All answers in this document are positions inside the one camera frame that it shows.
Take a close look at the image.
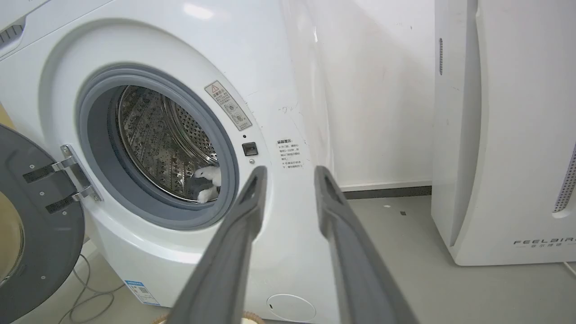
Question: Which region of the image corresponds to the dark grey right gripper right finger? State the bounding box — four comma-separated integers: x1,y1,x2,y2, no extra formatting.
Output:
314,166,419,324

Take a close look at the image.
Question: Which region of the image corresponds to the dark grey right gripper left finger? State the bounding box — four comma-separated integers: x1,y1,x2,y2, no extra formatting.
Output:
166,166,268,324

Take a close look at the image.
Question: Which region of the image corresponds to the grey round washing machine door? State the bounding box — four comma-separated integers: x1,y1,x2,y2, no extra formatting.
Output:
0,124,86,324

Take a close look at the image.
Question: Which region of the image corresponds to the white front-load washing machine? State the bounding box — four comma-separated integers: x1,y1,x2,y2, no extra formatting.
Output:
0,0,342,323

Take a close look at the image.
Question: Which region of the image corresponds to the white cloth in drum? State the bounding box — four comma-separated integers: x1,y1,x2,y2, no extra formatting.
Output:
193,166,222,202

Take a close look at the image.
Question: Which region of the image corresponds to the white air purifier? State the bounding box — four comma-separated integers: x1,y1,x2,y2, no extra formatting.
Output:
431,0,576,266

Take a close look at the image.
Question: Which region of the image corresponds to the thin grey floor cable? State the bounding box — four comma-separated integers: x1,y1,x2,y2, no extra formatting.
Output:
58,253,118,324

